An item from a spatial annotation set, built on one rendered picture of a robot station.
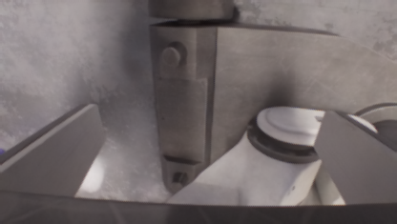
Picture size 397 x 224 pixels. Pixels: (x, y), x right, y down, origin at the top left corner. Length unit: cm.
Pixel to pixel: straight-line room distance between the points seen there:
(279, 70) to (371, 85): 20
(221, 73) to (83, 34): 53
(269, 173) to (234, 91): 23
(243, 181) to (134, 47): 56
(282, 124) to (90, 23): 67
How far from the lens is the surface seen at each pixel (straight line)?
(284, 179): 32
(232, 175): 31
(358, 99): 54
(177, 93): 49
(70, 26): 86
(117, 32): 75
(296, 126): 36
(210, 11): 44
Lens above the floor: 62
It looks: 59 degrees down
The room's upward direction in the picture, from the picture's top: 154 degrees counter-clockwise
